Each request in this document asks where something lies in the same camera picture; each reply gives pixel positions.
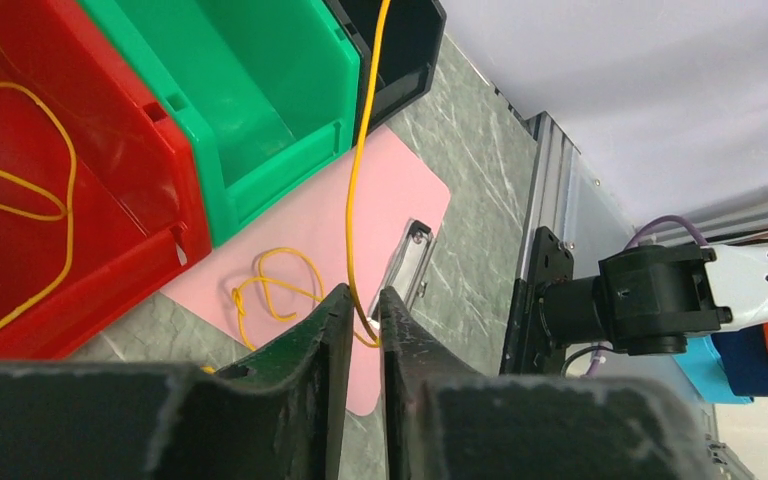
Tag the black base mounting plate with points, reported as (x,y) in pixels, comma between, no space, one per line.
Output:
(527,346)

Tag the black plastic bin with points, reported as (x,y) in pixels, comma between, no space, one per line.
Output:
(410,48)

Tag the dark blue tray outside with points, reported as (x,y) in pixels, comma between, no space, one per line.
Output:
(744,356)

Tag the pink clipboard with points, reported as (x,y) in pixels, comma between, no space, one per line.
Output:
(258,284)

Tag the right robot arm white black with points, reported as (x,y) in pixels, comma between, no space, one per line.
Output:
(649,300)

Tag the red plastic bin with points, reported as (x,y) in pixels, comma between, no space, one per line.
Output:
(100,203)

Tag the light blue tray outside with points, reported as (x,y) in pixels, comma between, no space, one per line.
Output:
(702,365)

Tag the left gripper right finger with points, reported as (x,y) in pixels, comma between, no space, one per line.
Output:
(445,420)

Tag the green plastic bin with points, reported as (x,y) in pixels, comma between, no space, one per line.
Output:
(266,92)

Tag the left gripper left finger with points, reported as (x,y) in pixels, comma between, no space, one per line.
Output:
(278,413)

